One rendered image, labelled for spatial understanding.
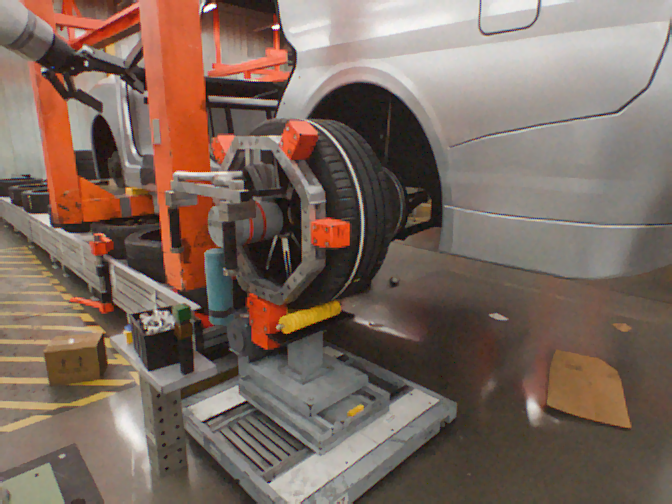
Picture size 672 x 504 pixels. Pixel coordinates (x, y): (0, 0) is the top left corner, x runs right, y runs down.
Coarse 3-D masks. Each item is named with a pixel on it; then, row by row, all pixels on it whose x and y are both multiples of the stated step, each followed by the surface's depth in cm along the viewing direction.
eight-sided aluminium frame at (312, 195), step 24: (240, 144) 143; (264, 144) 134; (240, 168) 155; (288, 168) 127; (312, 192) 123; (312, 216) 125; (240, 264) 159; (312, 264) 128; (264, 288) 148; (288, 288) 138
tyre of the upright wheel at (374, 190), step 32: (256, 128) 149; (320, 160) 129; (352, 160) 133; (352, 192) 128; (384, 192) 138; (352, 224) 129; (384, 224) 139; (352, 256) 132; (384, 256) 145; (320, 288) 139; (352, 288) 148
